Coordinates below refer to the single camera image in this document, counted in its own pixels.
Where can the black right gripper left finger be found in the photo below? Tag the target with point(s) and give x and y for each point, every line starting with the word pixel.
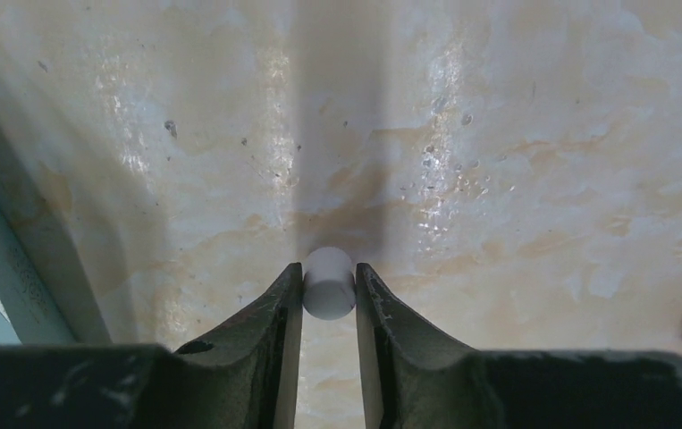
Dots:
pixel 241 374

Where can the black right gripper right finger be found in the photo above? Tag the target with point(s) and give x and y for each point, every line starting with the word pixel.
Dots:
pixel 415 375

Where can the white glue stick cap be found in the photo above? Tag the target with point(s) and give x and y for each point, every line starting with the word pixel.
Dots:
pixel 329 284

